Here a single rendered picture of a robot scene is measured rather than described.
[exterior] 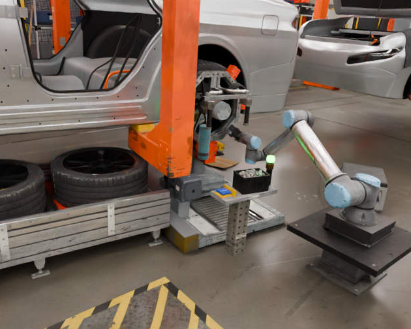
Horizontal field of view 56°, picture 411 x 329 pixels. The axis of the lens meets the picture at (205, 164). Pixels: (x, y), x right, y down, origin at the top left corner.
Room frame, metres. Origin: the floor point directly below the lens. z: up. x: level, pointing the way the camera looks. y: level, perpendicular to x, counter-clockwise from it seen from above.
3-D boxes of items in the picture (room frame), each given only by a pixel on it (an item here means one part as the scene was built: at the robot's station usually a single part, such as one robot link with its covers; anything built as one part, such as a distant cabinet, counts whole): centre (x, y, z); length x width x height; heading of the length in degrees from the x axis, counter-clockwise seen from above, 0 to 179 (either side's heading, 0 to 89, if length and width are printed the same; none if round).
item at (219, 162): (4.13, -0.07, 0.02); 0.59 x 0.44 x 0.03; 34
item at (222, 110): (2.93, -0.05, 0.85); 0.21 x 0.14 x 0.14; 34
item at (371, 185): (2.17, -0.96, 0.58); 0.17 x 0.15 x 0.18; 120
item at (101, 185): (2.56, 0.74, 0.39); 0.66 x 0.66 x 0.24
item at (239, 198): (2.35, -0.27, 0.44); 0.43 x 0.17 x 0.03; 124
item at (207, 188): (3.13, 0.08, 0.13); 0.50 x 0.36 x 0.10; 124
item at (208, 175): (3.13, 0.08, 0.32); 0.40 x 0.30 x 0.28; 124
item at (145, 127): (2.81, 0.49, 0.71); 0.14 x 0.14 x 0.05; 34
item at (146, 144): (2.67, 0.39, 0.69); 0.52 x 0.17 x 0.35; 34
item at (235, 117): (2.99, -0.01, 0.85); 0.54 x 0.07 x 0.54; 124
